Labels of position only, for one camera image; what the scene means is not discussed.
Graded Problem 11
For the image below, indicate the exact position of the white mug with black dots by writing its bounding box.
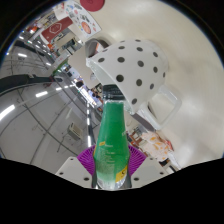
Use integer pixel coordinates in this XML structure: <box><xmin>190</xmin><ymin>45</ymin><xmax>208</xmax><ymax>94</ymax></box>
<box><xmin>85</xmin><ymin>38</ymin><xmax>183</xmax><ymax>131</ymax></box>

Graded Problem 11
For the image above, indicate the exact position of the colourful printed flyer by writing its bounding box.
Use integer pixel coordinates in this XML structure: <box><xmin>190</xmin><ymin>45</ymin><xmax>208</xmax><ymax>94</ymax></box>
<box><xmin>63</xmin><ymin>0</ymin><xmax>102</xmax><ymax>38</ymax></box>

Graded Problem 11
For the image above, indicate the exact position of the clear plastic bag with food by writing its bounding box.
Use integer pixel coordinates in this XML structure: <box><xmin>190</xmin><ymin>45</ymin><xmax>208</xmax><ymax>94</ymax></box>
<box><xmin>141</xmin><ymin>131</ymin><xmax>174</xmax><ymax>161</ymax></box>

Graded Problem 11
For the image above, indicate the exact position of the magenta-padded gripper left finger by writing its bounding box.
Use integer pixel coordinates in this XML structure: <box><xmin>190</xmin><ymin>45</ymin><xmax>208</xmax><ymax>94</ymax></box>
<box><xmin>54</xmin><ymin>146</ymin><xmax>98</xmax><ymax>190</ymax></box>

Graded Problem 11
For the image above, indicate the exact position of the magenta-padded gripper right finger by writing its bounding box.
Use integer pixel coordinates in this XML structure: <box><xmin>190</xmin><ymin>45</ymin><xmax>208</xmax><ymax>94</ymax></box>
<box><xmin>126</xmin><ymin>145</ymin><xmax>168</xmax><ymax>190</ymax></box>

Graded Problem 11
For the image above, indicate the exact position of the green drink bottle black cap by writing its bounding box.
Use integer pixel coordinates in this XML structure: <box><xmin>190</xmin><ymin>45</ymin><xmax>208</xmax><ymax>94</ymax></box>
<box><xmin>92</xmin><ymin>84</ymin><xmax>130</xmax><ymax>191</ymax></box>

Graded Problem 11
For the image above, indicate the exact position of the ceiling air conditioner unit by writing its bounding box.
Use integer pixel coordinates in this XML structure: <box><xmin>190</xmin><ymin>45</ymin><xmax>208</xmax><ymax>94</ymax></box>
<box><xmin>68</xmin><ymin>122</ymin><xmax>84</xmax><ymax>141</ymax></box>

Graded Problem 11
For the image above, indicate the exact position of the group of ceiling lights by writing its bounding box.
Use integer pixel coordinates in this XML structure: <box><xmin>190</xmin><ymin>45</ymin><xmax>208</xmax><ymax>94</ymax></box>
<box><xmin>0</xmin><ymin>33</ymin><xmax>98</xmax><ymax>148</ymax></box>

